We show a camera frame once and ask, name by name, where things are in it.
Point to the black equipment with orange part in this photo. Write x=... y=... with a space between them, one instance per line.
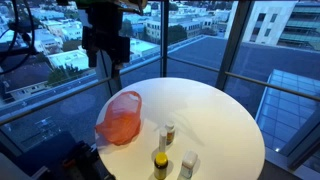
x=81 y=161

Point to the orange plastic bag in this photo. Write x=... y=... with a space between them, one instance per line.
x=121 y=120

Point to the white square container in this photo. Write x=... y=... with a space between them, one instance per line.
x=188 y=164

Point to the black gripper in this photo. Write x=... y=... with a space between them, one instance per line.
x=106 y=36

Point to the dark window post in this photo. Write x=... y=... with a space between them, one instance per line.
x=233 y=43

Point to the white cap orange label bottle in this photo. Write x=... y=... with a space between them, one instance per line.
x=170 y=131

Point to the yellow cap dark bottle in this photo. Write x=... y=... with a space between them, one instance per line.
x=161 y=166

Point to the grey metal handrail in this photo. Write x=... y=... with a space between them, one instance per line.
x=240 y=78
x=60 y=96

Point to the black camera on stand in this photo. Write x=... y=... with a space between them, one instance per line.
x=23 y=26

